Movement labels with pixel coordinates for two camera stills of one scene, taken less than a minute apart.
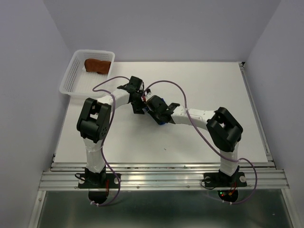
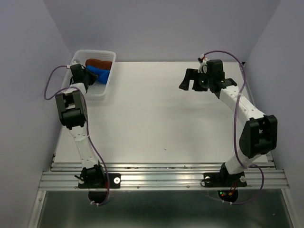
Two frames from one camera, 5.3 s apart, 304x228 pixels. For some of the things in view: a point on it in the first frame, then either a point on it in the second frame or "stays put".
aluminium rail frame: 173,176 stays put
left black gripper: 137,109 → 92,76
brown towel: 92,65 stays put
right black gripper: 150,111 → 192,74
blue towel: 147,108 → 102,74
